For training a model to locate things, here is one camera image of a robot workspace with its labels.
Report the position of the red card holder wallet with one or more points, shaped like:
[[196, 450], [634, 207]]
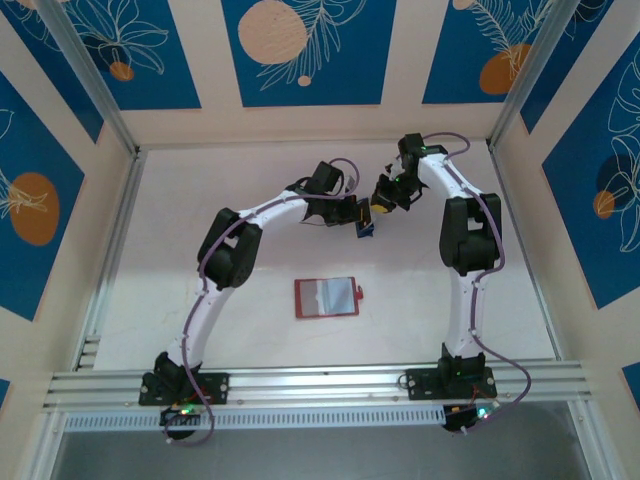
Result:
[[325, 297]]

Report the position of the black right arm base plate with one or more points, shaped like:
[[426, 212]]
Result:
[[422, 385]]

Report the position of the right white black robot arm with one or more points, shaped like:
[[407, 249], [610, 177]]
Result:
[[470, 235]]

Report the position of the aluminium frame post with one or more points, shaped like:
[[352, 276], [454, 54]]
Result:
[[95, 80], [530, 75]]

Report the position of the blue floral wall panel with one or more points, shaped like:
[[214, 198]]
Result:
[[575, 60], [580, 225], [165, 60], [50, 65], [30, 150], [350, 60], [450, 50]]

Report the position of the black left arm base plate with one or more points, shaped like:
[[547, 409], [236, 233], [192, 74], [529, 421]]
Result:
[[215, 387]]

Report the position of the aluminium mounting rail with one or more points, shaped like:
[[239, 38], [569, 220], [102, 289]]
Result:
[[320, 382]]

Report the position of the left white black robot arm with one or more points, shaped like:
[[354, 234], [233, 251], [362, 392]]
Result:
[[230, 250]]

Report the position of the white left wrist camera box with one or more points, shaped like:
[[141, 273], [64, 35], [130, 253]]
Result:
[[351, 183]]

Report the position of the black orange credit card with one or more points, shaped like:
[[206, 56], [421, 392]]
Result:
[[366, 212]]

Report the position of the blue card stand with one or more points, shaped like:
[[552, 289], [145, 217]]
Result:
[[365, 232]]

